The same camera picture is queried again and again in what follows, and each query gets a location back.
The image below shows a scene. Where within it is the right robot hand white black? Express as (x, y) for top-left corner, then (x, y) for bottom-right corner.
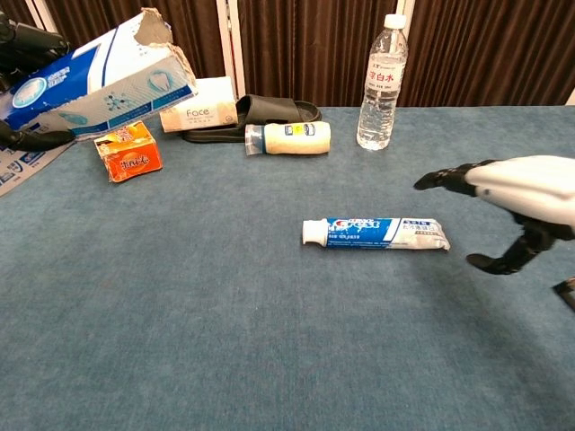
(412, 154), (575, 276)

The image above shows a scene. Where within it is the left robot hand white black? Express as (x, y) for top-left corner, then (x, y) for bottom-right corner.
(0, 13), (76, 152)

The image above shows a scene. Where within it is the blue white toothpaste box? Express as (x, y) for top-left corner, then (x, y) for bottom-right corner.
(0, 7), (199, 198)

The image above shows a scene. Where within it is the blue white toothpaste tube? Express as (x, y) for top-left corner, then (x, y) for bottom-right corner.
(301, 216), (451, 251)

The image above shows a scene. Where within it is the orange snack packet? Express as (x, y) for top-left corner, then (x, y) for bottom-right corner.
(93, 119), (164, 184)

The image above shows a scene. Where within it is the white cardboard box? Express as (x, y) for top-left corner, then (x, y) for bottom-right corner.
(159, 75), (239, 134)

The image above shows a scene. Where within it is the clear plastic water bottle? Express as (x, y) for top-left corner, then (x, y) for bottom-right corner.
(356, 13), (410, 152)

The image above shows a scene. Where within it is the white squeeze bottle clear cap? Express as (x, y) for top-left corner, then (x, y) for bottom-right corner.
(244, 121), (332, 157)

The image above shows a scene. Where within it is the black rubber slipper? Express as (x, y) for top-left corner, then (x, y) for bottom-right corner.
(181, 93), (323, 144)

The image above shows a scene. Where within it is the dark brown pleated curtain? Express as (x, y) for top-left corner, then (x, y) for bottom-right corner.
(0, 0), (575, 109)

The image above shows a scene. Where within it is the blue felt table cover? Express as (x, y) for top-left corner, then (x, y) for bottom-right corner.
(0, 105), (575, 431)

